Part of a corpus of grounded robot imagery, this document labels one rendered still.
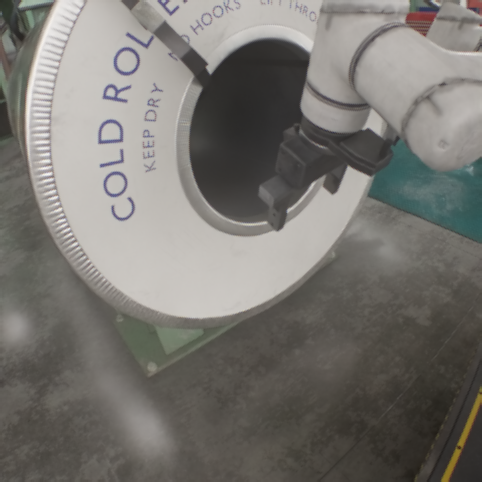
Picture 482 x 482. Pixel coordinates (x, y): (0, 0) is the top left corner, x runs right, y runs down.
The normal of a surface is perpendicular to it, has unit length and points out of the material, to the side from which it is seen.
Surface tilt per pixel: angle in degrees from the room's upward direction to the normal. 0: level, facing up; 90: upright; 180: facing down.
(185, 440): 0
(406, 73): 52
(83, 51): 90
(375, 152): 24
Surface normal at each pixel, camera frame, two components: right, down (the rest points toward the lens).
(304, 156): 0.07, -0.55
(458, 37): -0.33, 0.56
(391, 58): -0.63, -0.15
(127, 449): -0.11, -0.82
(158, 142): 0.61, 0.40
